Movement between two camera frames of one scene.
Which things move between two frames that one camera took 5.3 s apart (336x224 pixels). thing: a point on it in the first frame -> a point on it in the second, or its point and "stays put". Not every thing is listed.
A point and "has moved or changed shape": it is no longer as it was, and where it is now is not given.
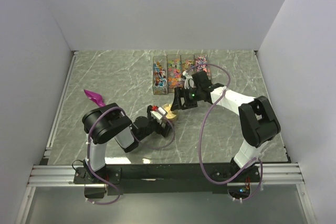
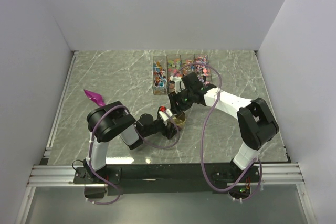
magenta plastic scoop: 96,97 stays put
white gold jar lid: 170,115 has moved or changed shape
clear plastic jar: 173,120 has moved or changed shape
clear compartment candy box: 167,71 stays put
